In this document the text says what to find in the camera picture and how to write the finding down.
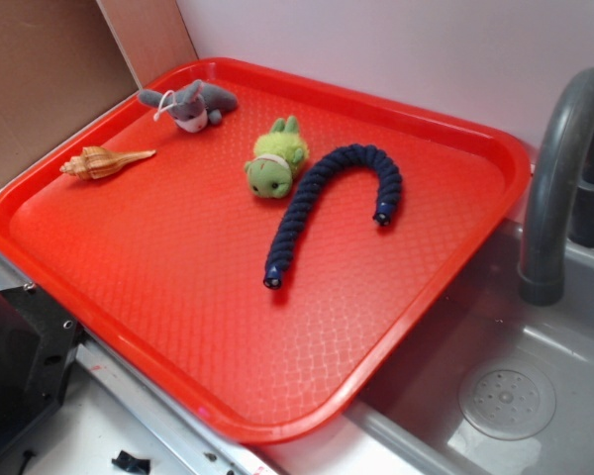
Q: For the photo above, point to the tan striped conch shell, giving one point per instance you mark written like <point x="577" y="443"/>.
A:
<point x="97" y="162"/>

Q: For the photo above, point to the black tape scrap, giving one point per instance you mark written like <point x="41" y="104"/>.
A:
<point x="131" y="464"/>

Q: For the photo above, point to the black metal bracket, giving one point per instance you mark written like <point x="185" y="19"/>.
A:
<point x="37" y="341"/>

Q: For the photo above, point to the grey plush bunny toy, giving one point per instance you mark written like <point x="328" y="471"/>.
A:
<point x="192" y="108"/>

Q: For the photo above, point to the brown cardboard panel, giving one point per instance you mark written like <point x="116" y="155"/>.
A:
<point x="65" y="63"/>

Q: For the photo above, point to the grey plastic sink basin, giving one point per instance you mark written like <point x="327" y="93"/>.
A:
<point x="485" y="383"/>

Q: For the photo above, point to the grey plastic faucet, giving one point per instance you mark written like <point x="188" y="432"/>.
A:
<point x="560" y="207"/>

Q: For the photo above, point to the green plush animal toy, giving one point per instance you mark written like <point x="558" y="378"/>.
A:
<point x="279" y="157"/>

